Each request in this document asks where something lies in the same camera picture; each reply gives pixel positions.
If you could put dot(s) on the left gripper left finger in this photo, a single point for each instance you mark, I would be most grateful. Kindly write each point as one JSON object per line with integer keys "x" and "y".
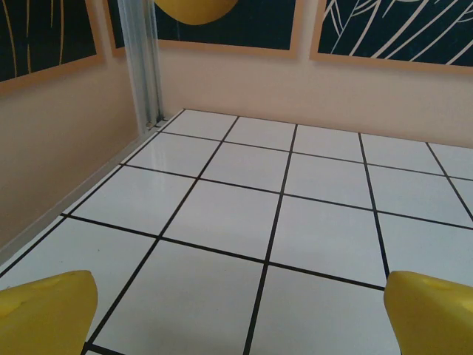
{"x": 44, "y": 314}

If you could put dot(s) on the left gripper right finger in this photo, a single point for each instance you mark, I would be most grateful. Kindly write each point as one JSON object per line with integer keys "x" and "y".
{"x": 432, "y": 318}

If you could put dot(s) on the dark panel with gold lines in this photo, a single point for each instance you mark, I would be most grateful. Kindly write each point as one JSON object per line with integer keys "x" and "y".
{"x": 44, "y": 33}

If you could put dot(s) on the aluminium frame post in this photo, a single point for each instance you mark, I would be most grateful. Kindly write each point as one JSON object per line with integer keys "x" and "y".
{"x": 142, "y": 74}

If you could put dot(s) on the dark panel with yellow oval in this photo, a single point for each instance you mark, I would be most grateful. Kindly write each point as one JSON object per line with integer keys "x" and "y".
{"x": 240, "y": 29}

